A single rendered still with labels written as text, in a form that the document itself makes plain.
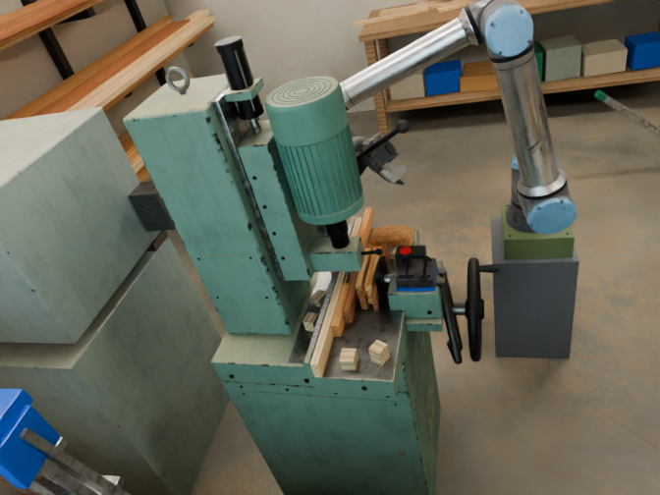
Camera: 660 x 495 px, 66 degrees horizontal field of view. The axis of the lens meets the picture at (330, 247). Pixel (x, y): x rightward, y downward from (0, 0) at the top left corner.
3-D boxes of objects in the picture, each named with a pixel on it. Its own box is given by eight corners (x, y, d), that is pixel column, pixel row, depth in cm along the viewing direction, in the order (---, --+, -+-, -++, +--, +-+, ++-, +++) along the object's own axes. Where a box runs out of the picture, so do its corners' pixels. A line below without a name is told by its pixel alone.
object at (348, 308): (352, 323, 135) (349, 310, 133) (345, 323, 136) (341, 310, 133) (367, 263, 154) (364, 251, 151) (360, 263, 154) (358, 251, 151)
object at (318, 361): (322, 377, 123) (317, 364, 120) (314, 377, 124) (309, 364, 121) (364, 229, 168) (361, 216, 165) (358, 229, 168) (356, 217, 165)
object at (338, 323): (341, 337, 132) (338, 326, 130) (334, 336, 133) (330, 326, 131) (373, 216, 172) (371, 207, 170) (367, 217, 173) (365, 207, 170)
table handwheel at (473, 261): (486, 363, 151) (483, 359, 124) (418, 360, 157) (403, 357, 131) (484, 268, 158) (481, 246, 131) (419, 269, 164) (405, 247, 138)
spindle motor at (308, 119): (357, 225, 121) (330, 102, 103) (290, 228, 127) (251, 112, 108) (370, 186, 134) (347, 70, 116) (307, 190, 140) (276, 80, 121)
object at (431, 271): (435, 291, 129) (433, 275, 126) (392, 291, 133) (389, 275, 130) (438, 258, 139) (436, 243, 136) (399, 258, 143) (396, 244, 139)
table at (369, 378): (437, 401, 118) (434, 385, 115) (313, 393, 128) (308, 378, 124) (449, 240, 163) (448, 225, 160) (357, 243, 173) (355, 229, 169)
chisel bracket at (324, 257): (361, 275, 139) (357, 251, 134) (313, 276, 143) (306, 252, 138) (366, 258, 144) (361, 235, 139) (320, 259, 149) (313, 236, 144)
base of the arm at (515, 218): (504, 204, 204) (504, 184, 198) (556, 202, 198) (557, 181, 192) (506, 234, 189) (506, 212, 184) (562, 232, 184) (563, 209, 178)
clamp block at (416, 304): (441, 319, 133) (438, 295, 128) (391, 318, 138) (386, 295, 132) (445, 281, 144) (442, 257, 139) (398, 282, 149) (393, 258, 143)
